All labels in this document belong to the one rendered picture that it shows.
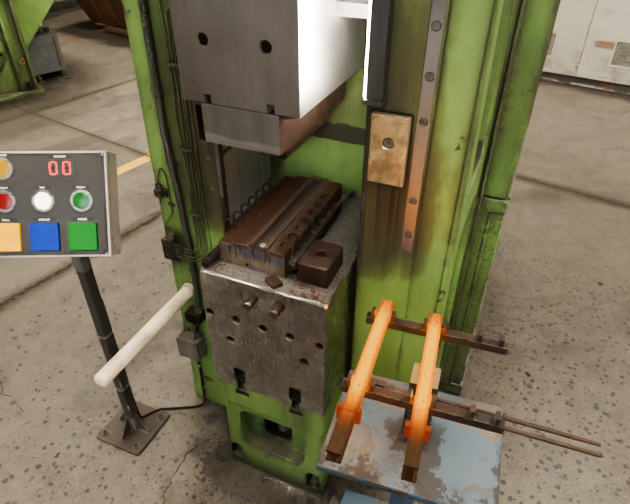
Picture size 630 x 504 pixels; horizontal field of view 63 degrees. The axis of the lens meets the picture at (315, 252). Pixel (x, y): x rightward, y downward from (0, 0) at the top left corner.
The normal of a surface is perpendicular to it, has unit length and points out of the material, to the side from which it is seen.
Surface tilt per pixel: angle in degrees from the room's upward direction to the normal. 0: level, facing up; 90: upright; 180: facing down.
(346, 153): 90
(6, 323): 0
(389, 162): 90
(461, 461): 0
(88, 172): 60
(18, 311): 0
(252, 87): 90
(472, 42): 90
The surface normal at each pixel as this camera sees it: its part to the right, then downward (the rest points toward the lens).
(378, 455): 0.00, -0.81
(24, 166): 0.03, 0.11
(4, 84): 0.75, 0.39
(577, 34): -0.54, 0.49
